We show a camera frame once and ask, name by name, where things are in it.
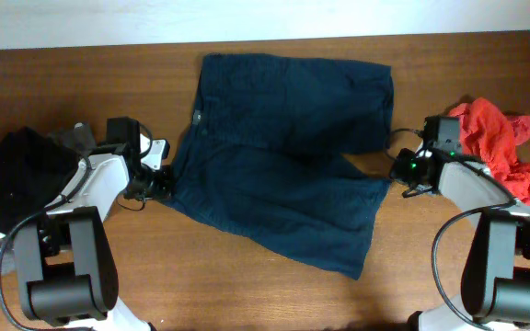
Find red mesh garment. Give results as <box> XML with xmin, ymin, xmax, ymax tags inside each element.
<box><xmin>448</xmin><ymin>97</ymin><xmax>530</xmax><ymax>206</ymax></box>

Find navy blue shorts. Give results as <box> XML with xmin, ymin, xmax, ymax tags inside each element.
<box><xmin>165</xmin><ymin>53</ymin><xmax>394</xmax><ymax>279</ymax></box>

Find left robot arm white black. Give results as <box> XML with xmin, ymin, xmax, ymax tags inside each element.
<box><xmin>8</xmin><ymin>117</ymin><xmax>172</xmax><ymax>330</ymax></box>

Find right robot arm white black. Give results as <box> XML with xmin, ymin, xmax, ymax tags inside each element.
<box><xmin>389</xmin><ymin>116</ymin><xmax>530</xmax><ymax>331</ymax></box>

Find black folded garment white print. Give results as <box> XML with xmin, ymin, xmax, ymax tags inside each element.
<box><xmin>0</xmin><ymin>127</ymin><xmax>81</xmax><ymax>239</ymax></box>

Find left black cable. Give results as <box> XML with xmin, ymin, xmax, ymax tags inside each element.
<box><xmin>0</xmin><ymin>121</ymin><xmax>155</xmax><ymax>331</ymax></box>

